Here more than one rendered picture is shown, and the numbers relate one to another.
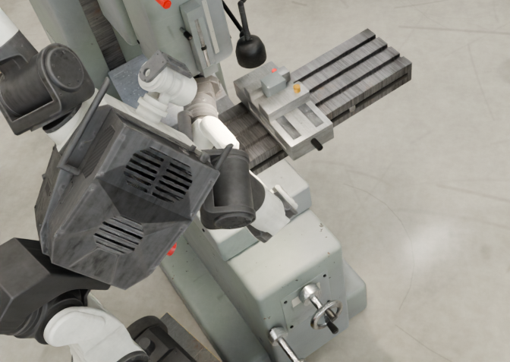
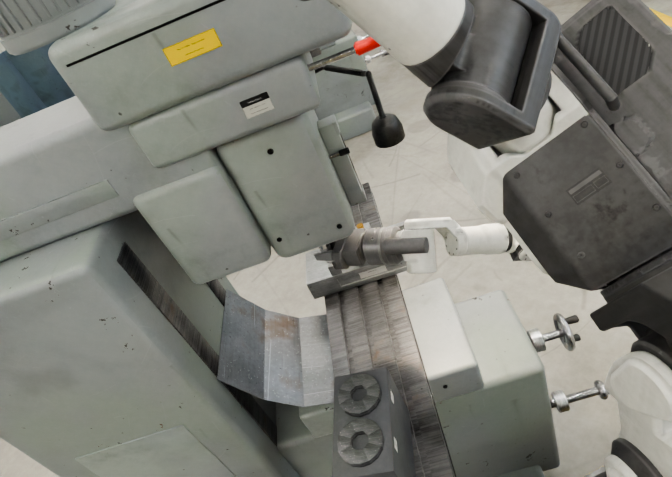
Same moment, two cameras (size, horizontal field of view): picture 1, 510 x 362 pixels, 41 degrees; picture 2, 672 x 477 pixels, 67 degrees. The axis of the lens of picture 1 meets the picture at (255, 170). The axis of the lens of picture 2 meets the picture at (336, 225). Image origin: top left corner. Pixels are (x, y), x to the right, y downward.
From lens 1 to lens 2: 1.37 m
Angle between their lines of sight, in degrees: 44
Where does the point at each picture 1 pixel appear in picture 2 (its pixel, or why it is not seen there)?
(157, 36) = (327, 170)
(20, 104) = (512, 76)
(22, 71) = (484, 27)
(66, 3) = (147, 312)
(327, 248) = (503, 298)
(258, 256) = (489, 355)
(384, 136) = not seen: hidden behind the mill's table
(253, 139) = (376, 293)
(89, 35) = (182, 342)
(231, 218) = not seen: hidden behind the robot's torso
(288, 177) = (425, 290)
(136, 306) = not seen: outside the picture
